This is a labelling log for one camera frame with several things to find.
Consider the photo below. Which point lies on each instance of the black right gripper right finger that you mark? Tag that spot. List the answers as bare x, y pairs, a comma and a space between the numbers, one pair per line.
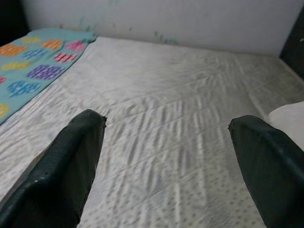
273, 171

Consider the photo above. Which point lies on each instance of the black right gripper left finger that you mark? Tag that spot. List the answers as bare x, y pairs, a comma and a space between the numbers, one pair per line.
59, 171

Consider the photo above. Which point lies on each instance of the cream pillow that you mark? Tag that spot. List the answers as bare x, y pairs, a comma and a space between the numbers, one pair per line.
287, 121

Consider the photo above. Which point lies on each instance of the teal blanket with coloured hearts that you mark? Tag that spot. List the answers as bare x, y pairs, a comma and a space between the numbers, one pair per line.
35, 71

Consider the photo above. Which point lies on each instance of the black tufted headboard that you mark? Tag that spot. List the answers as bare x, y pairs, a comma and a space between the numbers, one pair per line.
294, 52

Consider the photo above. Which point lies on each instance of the white quilted mattress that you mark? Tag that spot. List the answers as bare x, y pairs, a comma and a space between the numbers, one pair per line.
166, 107

